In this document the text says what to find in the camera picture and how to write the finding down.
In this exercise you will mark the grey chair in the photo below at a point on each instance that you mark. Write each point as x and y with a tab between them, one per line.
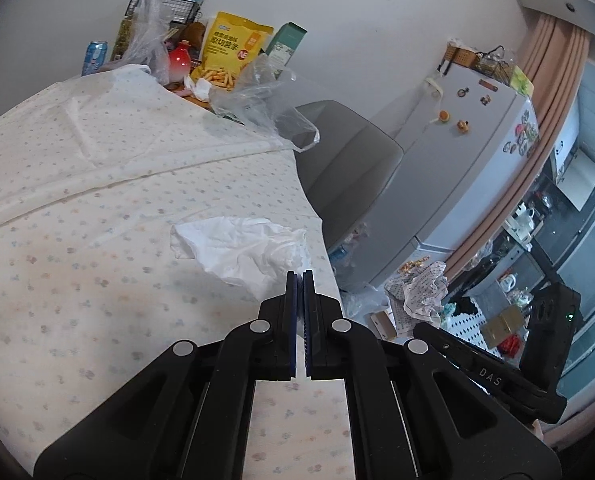
347	160

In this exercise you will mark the plain brown cardboard box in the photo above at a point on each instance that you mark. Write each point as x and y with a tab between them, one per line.
502	325

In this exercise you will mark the yellow snack bag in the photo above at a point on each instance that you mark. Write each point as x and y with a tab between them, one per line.
230	45

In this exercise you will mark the peach curtain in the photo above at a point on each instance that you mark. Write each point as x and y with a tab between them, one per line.
552	60

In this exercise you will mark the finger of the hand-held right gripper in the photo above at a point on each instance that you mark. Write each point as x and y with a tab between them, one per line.
442	340

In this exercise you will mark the person's right hand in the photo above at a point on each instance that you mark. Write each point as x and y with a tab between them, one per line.
537	431

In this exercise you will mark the olive patterned jar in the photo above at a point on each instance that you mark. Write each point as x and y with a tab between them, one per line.
122	40

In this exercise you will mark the red bag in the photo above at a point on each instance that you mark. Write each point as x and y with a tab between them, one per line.
508	346

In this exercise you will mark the gold ornament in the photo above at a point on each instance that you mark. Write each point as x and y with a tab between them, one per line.
412	265

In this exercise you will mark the brown label magnet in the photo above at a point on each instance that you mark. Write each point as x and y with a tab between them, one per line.
488	84

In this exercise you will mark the white refrigerator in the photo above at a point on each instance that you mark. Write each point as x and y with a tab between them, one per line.
452	185

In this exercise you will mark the tall clear plastic bag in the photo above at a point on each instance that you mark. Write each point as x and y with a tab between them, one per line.
145	45

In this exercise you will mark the brown bag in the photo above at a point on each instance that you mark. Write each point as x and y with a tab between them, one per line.
192	35

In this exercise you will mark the white wall hook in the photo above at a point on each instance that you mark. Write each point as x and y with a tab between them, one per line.
435	86

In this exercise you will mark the blue drink can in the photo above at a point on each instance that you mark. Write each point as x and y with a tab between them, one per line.
94	57

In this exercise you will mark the green carton box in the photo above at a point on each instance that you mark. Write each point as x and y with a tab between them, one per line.
287	42

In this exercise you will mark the black white dotted mat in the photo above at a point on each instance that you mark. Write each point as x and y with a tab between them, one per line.
470	330

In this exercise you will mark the clear plastic bag on floor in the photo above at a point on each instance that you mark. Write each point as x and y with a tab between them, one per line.
365	305

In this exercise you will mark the wooden storage basket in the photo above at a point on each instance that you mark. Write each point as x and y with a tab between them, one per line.
460	56

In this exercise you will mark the white teapot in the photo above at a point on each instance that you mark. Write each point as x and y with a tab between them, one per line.
508	281

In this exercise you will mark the grey printed paper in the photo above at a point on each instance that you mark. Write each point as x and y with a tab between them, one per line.
422	292

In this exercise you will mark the burger fridge magnet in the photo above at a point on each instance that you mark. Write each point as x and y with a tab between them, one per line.
444	115

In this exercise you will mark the cluster of fridge magnets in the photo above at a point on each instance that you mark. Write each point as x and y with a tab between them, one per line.
522	132

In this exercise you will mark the wide clear plastic bag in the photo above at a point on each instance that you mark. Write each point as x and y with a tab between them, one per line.
257	100

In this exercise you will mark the red white ceramic bottle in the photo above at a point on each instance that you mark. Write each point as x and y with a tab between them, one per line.
180	65

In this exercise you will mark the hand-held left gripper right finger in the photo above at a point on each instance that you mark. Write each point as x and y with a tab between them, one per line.
308	320

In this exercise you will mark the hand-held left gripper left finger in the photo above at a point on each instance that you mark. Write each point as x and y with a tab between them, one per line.
291	320

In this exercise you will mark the yellow green packet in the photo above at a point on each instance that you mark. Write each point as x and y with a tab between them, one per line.
521	80

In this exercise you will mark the small white crumpled napkin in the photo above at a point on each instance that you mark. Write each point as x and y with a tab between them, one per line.
198	89

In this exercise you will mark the floral white tablecloth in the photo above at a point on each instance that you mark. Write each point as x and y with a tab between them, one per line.
102	185

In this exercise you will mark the white tissue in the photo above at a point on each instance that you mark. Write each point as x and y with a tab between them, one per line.
237	250

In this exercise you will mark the cardboard box with white label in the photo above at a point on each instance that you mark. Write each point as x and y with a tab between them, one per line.
382	325

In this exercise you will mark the white kettle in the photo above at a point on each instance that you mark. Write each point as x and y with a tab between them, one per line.
525	220

